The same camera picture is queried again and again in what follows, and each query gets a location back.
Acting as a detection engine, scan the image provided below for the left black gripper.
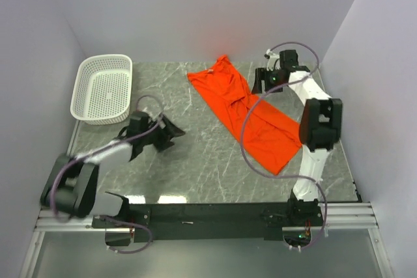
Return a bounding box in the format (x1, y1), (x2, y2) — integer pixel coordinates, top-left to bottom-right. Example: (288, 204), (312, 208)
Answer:
(141, 113), (185, 152)

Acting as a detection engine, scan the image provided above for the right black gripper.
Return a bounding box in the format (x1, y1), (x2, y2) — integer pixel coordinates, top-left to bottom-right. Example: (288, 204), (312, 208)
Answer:
(251, 67), (285, 94)

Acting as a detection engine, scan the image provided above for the orange t shirt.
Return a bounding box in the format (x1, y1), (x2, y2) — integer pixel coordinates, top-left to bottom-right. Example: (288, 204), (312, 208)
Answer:
(187, 55), (302, 175)

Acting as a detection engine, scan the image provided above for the white perforated plastic basket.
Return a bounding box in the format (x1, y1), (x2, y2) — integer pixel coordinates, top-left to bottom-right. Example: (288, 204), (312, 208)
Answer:
(70, 54), (133, 125)

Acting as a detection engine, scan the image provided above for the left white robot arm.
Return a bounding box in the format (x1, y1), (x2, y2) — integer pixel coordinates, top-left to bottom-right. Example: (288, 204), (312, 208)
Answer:
(40, 111), (185, 227)

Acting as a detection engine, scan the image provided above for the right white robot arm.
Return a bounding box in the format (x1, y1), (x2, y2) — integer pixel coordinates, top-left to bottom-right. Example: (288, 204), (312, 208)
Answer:
(252, 49), (343, 202)

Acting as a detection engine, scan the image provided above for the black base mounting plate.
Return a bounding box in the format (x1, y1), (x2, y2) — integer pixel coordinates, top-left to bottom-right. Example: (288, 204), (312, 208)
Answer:
(91, 202), (323, 247)

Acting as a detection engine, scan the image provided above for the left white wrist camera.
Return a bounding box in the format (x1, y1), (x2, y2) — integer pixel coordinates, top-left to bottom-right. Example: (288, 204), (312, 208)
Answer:
(152, 113), (165, 129)

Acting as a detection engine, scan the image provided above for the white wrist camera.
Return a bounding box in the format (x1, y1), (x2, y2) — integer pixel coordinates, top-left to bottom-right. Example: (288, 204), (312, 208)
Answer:
(264, 49), (280, 62)
(152, 113), (165, 129)

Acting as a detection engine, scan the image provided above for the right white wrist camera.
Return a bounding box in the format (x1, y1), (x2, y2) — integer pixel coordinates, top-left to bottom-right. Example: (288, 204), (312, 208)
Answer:
(264, 49), (280, 62)

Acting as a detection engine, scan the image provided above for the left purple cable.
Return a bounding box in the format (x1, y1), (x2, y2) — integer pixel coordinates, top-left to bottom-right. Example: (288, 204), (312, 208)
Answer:
(50, 94), (165, 255)

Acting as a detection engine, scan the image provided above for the purple cable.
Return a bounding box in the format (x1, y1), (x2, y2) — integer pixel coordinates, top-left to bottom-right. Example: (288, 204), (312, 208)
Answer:
(240, 42), (328, 251)
(50, 94), (165, 255)

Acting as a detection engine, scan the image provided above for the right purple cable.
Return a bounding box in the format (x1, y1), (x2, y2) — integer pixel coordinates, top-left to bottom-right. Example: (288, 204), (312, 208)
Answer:
(240, 42), (328, 251)

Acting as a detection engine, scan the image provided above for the aluminium frame rail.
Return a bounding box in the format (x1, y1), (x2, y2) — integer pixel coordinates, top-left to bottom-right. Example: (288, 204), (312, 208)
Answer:
(22, 118), (393, 277)

